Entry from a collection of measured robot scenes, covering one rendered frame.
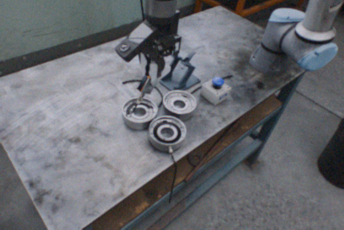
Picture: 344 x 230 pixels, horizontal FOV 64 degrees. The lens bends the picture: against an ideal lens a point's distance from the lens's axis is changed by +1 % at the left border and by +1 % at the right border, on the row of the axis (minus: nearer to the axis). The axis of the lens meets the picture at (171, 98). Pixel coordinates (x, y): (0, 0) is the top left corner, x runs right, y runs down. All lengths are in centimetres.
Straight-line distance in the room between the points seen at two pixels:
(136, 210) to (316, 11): 82
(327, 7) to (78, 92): 79
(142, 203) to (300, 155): 132
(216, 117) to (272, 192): 98
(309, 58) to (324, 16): 13
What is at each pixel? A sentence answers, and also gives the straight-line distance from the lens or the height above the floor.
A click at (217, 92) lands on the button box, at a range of 91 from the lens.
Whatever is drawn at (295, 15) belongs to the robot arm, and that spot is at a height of 103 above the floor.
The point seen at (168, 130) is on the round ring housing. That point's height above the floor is 82.
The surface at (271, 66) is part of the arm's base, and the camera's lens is 113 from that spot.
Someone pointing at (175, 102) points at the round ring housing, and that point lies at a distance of 88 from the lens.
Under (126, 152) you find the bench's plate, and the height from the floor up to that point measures 80.
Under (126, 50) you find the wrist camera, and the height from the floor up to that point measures 107.
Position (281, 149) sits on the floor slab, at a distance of 201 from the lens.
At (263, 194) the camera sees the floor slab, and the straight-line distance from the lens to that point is 176.
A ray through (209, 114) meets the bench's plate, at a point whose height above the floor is 80.
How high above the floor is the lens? 142
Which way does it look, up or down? 43 degrees down
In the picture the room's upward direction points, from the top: 8 degrees clockwise
